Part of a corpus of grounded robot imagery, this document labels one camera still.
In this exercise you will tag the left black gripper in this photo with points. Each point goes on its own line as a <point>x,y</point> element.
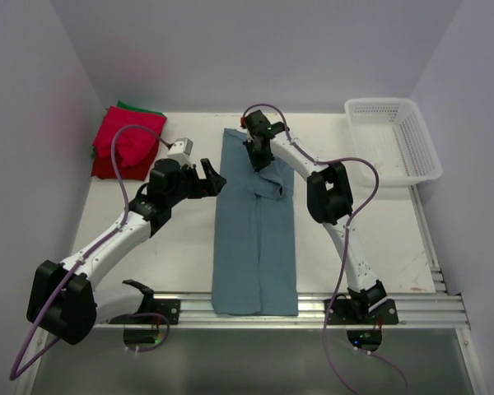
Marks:
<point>213,181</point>

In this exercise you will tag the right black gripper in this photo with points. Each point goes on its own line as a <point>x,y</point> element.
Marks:
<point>258,164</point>

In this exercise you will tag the blue-grey t shirt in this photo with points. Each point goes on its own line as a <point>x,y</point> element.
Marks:
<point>254,255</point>

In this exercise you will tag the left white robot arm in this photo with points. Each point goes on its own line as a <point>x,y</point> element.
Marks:
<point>64,298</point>

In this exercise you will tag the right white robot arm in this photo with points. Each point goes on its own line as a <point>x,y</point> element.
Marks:
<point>329,200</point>

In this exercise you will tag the red folded t shirt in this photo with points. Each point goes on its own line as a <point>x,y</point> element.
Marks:
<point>103,168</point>

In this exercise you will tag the green folded t shirt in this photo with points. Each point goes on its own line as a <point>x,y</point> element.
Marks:
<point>133,145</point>

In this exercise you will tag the white plastic basket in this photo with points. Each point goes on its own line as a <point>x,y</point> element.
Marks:
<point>392,135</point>

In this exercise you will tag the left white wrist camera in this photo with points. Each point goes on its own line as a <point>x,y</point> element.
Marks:
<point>180,150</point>

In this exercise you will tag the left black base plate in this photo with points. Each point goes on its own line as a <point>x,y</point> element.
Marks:
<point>168,308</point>

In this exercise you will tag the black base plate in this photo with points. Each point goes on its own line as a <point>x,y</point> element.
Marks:
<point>342,313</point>
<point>168,308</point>

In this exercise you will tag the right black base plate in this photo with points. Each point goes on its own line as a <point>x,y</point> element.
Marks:
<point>342,313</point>

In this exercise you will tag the aluminium mounting rail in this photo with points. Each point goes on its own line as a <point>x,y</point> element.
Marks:
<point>128,306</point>

